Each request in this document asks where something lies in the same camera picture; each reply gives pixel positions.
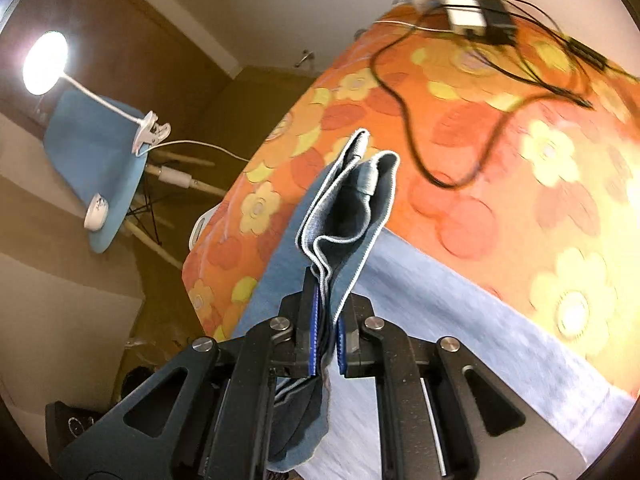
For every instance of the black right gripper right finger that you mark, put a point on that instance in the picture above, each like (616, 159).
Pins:
(442, 413)

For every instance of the light blue denim pants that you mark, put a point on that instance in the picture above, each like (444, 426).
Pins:
(337, 232)

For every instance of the metal door stopper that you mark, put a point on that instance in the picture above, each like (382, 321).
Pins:
(307, 59)

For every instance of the blue chair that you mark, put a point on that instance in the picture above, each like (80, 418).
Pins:
(91, 146)

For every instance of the orange floral bedsheet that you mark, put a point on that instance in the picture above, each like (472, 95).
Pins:
(519, 170)

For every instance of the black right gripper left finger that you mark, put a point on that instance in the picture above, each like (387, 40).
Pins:
(207, 413)

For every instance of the white ceramic bowl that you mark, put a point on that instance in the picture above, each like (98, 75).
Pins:
(96, 213)

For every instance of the black power adapter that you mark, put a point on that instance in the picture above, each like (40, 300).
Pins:
(500, 28)

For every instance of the white charger adapter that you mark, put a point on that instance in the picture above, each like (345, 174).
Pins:
(465, 17)

